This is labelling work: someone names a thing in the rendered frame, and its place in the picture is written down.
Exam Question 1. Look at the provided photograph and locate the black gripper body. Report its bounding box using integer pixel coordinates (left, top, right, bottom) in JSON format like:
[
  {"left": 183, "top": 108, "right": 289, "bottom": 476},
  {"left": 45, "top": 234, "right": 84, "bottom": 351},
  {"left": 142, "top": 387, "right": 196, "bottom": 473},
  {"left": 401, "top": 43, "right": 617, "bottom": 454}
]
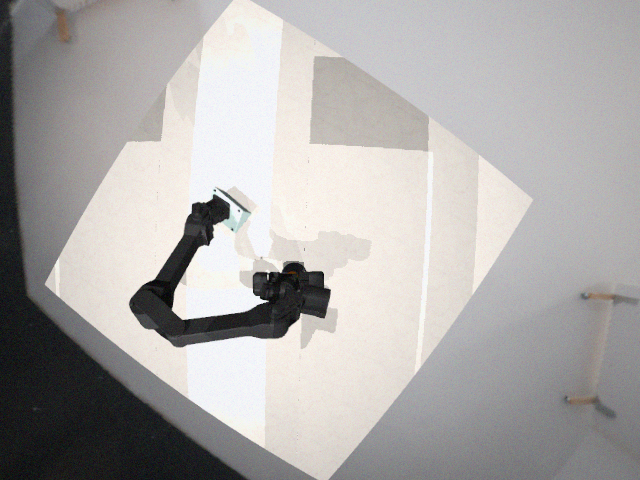
[{"left": 253, "top": 271, "right": 324, "bottom": 296}]

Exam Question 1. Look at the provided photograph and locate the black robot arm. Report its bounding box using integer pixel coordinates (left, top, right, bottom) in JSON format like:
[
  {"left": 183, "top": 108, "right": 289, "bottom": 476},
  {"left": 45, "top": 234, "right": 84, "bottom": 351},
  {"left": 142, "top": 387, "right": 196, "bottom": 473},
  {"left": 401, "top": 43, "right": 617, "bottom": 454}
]
[{"left": 129, "top": 194, "right": 331, "bottom": 348}]

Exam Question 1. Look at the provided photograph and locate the black stepped round pedestal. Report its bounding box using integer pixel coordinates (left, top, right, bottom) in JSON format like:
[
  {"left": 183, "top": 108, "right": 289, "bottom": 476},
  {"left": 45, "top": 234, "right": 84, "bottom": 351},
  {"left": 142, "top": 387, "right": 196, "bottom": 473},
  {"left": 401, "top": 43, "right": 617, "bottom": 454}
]
[{"left": 281, "top": 262, "right": 306, "bottom": 274}]

